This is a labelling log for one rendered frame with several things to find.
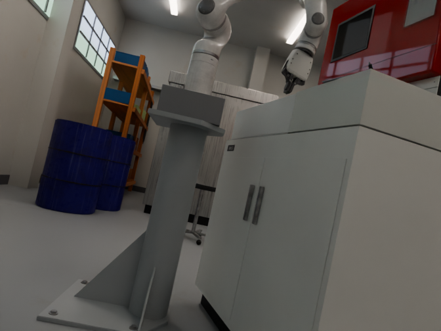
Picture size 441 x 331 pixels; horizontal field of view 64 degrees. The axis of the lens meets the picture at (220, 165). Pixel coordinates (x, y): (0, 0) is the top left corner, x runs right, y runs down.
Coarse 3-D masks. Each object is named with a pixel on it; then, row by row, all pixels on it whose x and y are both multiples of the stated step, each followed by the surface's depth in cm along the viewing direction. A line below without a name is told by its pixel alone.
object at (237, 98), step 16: (176, 80) 461; (224, 96) 467; (240, 96) 466; (256, 96) 467; (272, 96) 468; (224, 112) 466; (160, 128) 460; (224, 128) 465; (160, 144) 459; (208, 144) 463; (224, 144) 464; (160, 160) 458; (208, 160) 462; (208, 176) 462; (208, 192) 461; (144, 208) 459; (192, 208) 459; (208, 208) 460
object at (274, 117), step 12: (288, 96) 126; (252, 108) 156; (264, 108) 143; (276, 108) 133; (288, 108) 124; (240, 120) 166; (252, 120) 153; (264, 120) 141; (276, 120) 131; (288, 120) 122; (240, 132) 163; (252, 132) 150; (264, 132) 138; (276, 132) 129; (288, 132) 121
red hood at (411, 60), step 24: (360, 0) 196; (384, 0) 177; (408, 0) 161; (432, 0) 148; (336, 24) 213; (360, 24) 190; (384, 24) 173; (408, 24) 158; (432, 24) 146; (336, 48) 207; (360, 48) 186; (384, 48) 170; (408, 48) 155; (432, 48) 143; (336, 72) 202; (384, 72) 166; (408, 72) 152; (432, 72) 142
